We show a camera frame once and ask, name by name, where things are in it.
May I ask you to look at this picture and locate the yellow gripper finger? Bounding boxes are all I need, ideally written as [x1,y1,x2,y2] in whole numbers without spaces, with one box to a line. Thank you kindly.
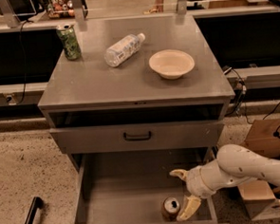
[169,169,188,181]
[176,196,201,222]

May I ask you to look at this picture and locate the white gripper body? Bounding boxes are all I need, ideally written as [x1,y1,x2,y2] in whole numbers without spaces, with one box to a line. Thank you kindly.
[185,165,215,199]

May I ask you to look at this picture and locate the orange soda can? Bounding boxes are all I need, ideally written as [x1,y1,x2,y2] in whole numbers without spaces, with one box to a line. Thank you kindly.
[161,196,181,221]

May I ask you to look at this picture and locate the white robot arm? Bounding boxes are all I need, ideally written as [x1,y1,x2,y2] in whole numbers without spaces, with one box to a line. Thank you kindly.
[169,144,280,222]

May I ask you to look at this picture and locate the closed grey drawer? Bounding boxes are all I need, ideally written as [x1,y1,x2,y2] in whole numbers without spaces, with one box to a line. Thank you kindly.
[50,121,224,156]

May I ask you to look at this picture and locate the open grey bottom drawer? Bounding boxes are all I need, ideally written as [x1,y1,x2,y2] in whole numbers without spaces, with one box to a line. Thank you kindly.
[72,149,220,224]

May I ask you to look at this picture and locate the grey drawer cabinet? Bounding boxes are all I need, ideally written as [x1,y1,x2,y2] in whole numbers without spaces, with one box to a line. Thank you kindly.
[32,10,244,224]

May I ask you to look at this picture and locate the green soda can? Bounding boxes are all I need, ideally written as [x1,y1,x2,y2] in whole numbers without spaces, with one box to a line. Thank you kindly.
[56,24,82,60]

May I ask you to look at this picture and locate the cardboard box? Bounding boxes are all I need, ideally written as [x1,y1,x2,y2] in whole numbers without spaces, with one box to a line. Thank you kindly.
[233,118,280,224]

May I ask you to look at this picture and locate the white bowl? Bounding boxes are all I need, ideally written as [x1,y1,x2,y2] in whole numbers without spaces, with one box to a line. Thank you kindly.
[148,49,196,80]

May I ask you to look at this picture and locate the clear plastic water bottle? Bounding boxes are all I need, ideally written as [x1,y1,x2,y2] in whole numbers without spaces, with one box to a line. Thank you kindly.
[104,33,146,67]

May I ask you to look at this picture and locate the black bar on floor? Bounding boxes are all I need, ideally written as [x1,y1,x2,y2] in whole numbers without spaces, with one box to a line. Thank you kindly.
[24,196,44,224]

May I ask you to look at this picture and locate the basket of colourful items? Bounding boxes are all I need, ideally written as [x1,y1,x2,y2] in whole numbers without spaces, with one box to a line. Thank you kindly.
[47,0,74,19]

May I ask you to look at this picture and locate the black drawer handle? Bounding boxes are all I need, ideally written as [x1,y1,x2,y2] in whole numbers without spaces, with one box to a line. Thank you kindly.
[122,131,152,141]

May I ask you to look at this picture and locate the black cables on right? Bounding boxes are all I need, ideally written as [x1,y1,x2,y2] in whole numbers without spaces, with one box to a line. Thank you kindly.
[222,64,250,118]

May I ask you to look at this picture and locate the black cable on left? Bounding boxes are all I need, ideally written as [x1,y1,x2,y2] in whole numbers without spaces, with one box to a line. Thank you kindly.
[12,19,39,105]

